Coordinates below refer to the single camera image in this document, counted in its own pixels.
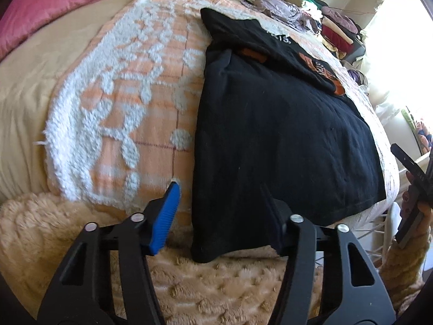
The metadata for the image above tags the beige bed sheet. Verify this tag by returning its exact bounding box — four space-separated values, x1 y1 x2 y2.
0 0 244 204

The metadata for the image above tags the orange and white chenille blanket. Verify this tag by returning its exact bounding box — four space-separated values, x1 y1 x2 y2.
34 0 401 231

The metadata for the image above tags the lilac crumpled garment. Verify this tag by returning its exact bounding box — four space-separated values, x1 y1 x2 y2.
242 0 322 34

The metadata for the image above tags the fluffy cream blanket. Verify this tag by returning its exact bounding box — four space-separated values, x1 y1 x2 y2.
0 191 339 325

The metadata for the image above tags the pink duvet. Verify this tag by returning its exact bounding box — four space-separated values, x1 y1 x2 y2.
0 0 158 61

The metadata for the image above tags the pile of assorted clothes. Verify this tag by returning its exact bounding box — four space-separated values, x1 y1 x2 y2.
284 0 369 89

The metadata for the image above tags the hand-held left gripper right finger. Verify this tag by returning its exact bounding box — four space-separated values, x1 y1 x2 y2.
269 200 396 325

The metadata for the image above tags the person's right hand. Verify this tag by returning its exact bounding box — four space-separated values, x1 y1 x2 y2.
401 172 421 218

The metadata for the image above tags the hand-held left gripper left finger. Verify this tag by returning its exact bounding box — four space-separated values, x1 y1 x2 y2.
37 180 166 325

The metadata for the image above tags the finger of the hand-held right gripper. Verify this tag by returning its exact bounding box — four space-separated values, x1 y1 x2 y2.
390 143 426 197

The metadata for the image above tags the black sweater with orange cuffs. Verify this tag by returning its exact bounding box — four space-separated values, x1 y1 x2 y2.
190 7 388 264

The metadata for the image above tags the white wire basket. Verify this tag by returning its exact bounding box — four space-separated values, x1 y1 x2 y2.
367 201 403 265

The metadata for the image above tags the person's right forearm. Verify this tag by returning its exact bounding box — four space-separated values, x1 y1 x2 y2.
379 222 433 315

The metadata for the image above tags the white curtain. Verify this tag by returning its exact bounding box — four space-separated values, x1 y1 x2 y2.
360 0 433 150

